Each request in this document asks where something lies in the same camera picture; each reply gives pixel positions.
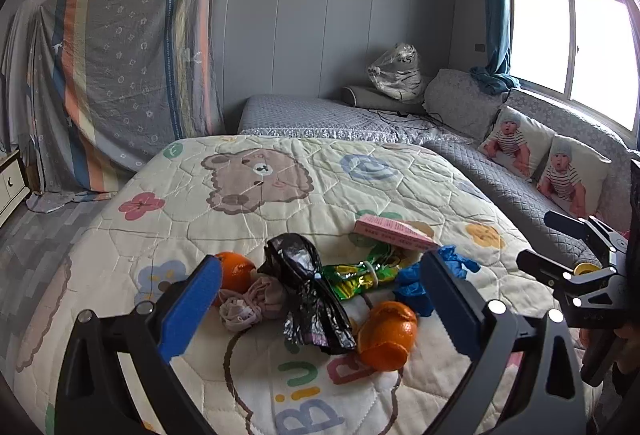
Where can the plush tiger in plastic bag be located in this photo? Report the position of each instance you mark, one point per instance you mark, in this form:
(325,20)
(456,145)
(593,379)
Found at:
(397,75)

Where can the grey quilted sofa cushion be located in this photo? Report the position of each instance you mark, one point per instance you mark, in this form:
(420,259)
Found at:
(460,105)

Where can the grey pillow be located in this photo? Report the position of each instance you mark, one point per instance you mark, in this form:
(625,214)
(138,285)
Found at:
(360,96)

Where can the grey hanging cloth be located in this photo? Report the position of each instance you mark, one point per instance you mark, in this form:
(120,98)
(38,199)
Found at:
(20,65)

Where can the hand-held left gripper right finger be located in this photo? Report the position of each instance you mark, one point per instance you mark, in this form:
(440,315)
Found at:
(450,310)

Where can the grey quilted sofa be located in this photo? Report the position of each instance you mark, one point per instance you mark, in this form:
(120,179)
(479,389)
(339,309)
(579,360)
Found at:
(310,115)

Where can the black plastic bag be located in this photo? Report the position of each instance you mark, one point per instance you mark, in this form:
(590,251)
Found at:
(300,275)

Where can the whole orange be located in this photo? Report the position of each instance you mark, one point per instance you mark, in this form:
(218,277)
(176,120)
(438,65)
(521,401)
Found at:
(237,272)

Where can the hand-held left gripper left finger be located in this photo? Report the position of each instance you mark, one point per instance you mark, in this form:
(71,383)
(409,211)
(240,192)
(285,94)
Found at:
(192,310)

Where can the large window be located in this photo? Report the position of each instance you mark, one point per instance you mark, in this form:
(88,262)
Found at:
(540,40)

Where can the pink sock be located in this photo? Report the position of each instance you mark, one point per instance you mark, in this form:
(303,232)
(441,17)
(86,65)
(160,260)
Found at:
(250,305)

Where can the baby print pillow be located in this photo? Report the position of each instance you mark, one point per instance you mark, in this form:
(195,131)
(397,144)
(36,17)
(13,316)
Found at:
(510,140)
(565,175)

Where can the blue disposable glove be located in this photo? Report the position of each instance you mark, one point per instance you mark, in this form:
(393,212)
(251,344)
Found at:
(410,285)

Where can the green snack wrapper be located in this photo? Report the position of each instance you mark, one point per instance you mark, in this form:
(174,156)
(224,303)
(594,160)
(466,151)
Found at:
(350,280)

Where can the white TV cabinet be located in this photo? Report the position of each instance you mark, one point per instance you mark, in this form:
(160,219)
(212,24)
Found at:
(10,185)

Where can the striped grey bed sheet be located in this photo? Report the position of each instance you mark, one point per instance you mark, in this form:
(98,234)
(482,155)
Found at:
(125,65)

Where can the blue curtain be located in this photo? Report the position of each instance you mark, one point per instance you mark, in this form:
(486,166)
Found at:
(495,15)

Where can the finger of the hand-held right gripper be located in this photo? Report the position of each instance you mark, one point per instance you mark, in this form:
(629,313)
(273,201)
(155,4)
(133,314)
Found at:
(570,222)
(545,267)

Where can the pink box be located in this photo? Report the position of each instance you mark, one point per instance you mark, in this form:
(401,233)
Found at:
(395,232)

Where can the partly peeled orange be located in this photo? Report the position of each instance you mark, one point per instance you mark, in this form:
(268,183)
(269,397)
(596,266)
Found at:
(385,340)

